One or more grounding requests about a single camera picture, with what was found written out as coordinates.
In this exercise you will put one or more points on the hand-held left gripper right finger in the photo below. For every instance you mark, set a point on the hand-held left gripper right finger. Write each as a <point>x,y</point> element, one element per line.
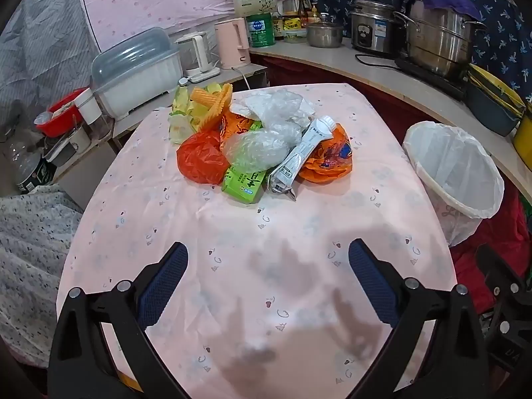
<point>374,286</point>

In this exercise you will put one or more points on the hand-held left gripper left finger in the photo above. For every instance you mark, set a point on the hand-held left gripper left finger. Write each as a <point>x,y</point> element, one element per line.
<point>162,286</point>

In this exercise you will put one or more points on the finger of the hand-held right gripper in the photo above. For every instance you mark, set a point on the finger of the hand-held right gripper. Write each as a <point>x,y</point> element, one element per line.
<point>505,282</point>

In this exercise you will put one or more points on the orange blue-printed plastic bag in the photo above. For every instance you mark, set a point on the orange blue-printed plastic bag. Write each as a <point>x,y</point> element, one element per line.
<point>328,166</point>

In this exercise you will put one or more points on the trash bin with white liner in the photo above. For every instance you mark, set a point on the trash bin with white liner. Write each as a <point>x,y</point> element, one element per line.
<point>449,166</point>

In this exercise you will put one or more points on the green packet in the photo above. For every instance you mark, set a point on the green packet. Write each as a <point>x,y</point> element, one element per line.
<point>243,185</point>

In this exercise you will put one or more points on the red plastic bag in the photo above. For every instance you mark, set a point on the red plastic bag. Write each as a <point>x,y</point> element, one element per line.
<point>199,158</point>

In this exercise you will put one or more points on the white toothpaste tube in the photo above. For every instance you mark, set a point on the white toothpaste tube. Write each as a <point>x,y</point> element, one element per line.
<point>299,153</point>

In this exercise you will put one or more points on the yellow green snack bag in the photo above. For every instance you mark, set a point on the yellow green snack bag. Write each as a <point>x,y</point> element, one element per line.
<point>181,126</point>

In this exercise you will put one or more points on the clear plastic bag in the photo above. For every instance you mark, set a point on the clear plastic bag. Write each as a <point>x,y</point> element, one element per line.
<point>278,106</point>
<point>253,147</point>

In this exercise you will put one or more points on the orange red-printed plastic bag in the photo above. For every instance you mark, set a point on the orange red-printed plastic bag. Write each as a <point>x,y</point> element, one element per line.
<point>239,126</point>

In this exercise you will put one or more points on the red cloth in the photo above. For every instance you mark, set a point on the red cloth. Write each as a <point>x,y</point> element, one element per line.
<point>498,232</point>

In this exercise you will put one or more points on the pink printed tablecloth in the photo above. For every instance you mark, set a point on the pink printed tablecloth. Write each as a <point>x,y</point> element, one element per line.
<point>249,237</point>

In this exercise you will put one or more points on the floral bedding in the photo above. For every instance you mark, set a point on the floral bedding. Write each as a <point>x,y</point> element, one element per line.
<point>29,257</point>

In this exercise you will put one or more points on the yellow electric pot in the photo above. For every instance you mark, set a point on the yellow electric pot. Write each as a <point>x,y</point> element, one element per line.
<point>524,137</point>

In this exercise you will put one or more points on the low wooden shelf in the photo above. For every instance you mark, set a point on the low wooden shelf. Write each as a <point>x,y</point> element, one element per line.
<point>137,120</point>

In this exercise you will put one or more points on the grey metal container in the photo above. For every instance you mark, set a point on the grey metal container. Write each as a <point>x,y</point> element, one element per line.
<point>66,147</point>

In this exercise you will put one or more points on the dark blue yellow-rimmed basin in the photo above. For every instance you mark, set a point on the dark blue yellow-rimmed basin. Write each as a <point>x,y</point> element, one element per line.
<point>490,112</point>

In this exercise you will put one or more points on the white lidded canister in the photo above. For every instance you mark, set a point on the white lidded canister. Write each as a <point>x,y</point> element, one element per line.
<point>88,108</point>

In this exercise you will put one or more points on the red plastic bowl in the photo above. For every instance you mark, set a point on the red plastic bowl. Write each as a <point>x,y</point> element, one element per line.
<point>62,118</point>

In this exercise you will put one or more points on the white power plug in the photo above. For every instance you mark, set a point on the white power plug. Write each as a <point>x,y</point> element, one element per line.
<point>185,82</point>

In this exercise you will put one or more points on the dark red counter skirt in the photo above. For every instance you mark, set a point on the dark red counter skirt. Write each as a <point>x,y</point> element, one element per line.
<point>332,83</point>

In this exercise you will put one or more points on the white dish box clear lid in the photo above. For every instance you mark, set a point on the white dish box clear lid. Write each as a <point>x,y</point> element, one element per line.
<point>133,79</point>

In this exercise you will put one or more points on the black induction cooker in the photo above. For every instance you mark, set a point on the black induction cooker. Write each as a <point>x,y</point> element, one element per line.
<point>436,81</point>

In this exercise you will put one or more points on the curved wooden counter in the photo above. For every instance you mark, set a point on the curved wooden counter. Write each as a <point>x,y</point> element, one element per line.
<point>374,70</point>

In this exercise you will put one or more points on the white glass kettle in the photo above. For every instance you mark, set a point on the white glass kettle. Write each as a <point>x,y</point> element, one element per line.
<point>199,52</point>

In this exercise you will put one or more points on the large steel steamer pot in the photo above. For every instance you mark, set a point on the large steel steamer pot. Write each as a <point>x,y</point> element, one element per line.
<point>440,41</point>

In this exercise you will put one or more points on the pink electric kettle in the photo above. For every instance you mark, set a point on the pink electric kettle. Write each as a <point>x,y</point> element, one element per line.
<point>230,43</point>

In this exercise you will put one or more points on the steel rice cooker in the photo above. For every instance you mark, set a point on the steel rice cooker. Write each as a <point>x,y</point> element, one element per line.
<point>374,33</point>

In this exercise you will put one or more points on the small steel pot with lid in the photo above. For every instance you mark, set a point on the small steel pot with lid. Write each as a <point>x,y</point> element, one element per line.
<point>324,35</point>

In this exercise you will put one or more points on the clear food container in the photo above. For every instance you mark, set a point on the clear food container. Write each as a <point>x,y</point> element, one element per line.
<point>295,36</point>

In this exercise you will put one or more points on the grey quilted cloth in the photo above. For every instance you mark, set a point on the grey quilted cloth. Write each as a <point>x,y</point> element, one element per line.
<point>37,50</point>

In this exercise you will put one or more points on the green tin can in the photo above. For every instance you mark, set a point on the green tin can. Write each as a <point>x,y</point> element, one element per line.
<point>259,31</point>

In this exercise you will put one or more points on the dark labelled jar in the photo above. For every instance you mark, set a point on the dark labelled jar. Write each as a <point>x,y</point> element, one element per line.
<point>277,29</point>

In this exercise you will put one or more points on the dark sauce bottle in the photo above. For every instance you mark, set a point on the dark sauce bottle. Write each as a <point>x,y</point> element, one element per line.
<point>302,10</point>

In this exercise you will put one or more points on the pink dotted curtain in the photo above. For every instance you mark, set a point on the pink dotted curtain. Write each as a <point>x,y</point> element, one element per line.
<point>145,0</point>

